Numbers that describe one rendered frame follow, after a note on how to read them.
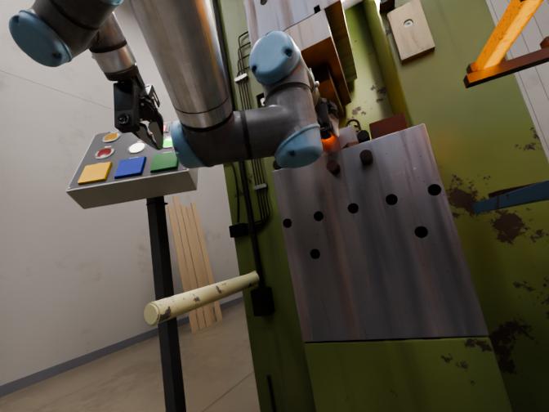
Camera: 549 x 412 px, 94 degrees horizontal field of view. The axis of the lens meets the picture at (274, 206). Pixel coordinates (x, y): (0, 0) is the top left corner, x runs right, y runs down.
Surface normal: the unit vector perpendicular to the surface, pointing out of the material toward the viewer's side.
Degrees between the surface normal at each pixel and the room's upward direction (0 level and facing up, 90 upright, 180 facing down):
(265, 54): 90
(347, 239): 90
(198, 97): 155
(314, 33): 90
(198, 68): 145
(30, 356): 90
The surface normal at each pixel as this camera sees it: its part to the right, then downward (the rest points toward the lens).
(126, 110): -0.02, -0.16
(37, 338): 0.82, -0.25
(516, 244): -0.41, -0.09
